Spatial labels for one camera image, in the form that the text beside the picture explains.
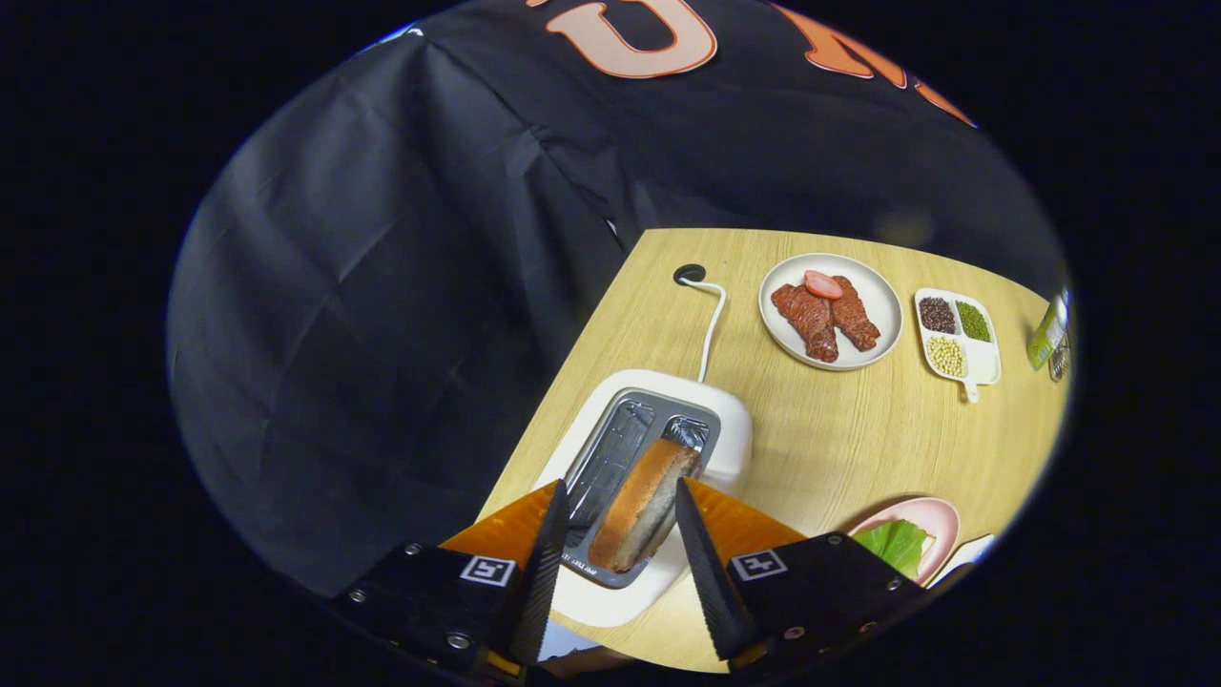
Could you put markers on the large red meat piece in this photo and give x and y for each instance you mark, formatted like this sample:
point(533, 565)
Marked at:
point(811, 320)

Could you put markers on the pink plate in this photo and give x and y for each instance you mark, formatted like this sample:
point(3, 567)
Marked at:
point(940, 520)

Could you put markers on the narrow red meat piece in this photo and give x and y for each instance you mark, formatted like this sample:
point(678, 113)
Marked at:
point(857, 320)

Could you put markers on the black backdrop cloth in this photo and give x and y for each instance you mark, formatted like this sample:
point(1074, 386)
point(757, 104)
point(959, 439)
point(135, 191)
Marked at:
point(382, 334)

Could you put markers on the pink sausage slice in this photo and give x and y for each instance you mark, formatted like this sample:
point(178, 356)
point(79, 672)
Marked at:
point(822, 284)

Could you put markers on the silver bottle with green label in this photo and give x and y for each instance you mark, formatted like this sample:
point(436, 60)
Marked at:
point(1047, 334)

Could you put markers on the toasted bread slice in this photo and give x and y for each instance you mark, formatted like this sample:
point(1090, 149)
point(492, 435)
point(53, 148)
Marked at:
point(639, 506)

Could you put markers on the small white plate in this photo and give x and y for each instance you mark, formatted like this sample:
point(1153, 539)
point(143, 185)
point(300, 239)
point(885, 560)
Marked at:
point(963, 553)

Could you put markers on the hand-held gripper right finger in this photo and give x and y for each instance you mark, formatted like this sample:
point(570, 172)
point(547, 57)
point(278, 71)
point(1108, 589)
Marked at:
point(711, 592)

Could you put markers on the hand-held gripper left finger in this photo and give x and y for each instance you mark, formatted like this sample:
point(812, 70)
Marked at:
point(546, 582)

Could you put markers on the round white meat plate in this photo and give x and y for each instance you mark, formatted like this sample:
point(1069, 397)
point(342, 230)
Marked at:
point(878, 286)

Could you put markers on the white toaster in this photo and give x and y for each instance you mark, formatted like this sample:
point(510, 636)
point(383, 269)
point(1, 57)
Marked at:
point(725, 429)

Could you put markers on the white divided bean dish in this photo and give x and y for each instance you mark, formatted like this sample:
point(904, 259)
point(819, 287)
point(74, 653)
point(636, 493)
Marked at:
point(983, 361)

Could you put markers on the green lettuce leaf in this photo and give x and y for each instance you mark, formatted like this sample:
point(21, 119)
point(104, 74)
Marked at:
point(897, 546)

